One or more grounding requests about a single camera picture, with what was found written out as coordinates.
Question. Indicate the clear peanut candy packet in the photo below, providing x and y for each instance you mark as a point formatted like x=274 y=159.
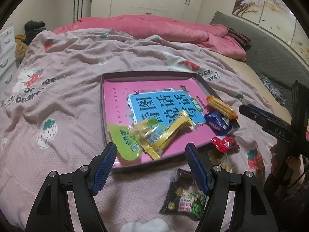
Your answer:
x=218 y=158

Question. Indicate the door with hanging bags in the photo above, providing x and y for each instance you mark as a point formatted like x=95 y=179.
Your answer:
x=72 y=10

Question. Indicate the yellow snack wrapper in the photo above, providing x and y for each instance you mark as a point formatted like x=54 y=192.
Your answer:
x=154 y=138

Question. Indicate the pink and blue book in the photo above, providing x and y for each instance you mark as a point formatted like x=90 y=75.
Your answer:
x=127 y=103

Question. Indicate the blue biscuit snack pack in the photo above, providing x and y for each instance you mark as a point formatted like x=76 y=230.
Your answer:
x=219 y=124

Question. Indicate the pile of dark clothes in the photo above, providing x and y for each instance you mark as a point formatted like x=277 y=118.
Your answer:
x=32 y=29

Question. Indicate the white drawer cabinet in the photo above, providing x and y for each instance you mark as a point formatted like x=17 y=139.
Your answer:
x=8 y=58

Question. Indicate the beige bed sheet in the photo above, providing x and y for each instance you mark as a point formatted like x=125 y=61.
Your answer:
x=252 y=78

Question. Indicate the orange cracker snack pack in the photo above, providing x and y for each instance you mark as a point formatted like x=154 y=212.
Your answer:
x=221 y=107

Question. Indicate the tree wall painting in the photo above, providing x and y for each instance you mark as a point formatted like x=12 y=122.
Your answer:
x=275 y=17

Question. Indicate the dark striped pillow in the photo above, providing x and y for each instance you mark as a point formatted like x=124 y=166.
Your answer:
x=243 y=40

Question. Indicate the red snack packet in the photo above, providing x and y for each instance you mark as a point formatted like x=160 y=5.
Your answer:
x=224 y=143

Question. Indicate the right hand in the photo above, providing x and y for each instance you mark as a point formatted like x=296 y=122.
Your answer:
x=294 y=163

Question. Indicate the grey cardboard box tray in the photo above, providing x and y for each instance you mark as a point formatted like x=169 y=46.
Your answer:
x=147 y=76

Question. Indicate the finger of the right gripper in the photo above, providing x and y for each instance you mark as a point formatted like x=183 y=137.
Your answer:
x=270 y=124
x=258 y=110

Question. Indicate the grey padded headboard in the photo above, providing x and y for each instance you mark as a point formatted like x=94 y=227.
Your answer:
x=267 y=57

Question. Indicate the black green bean snack packet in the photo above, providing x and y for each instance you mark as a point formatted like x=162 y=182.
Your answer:
x=183 y=196

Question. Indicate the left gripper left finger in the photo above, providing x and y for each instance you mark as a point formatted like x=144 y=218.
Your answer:
x=51 y=212

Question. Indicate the pink quilt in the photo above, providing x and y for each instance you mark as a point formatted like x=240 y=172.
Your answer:
x=214 y=37

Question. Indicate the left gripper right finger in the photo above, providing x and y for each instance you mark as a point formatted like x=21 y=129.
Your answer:
x=251 y=210

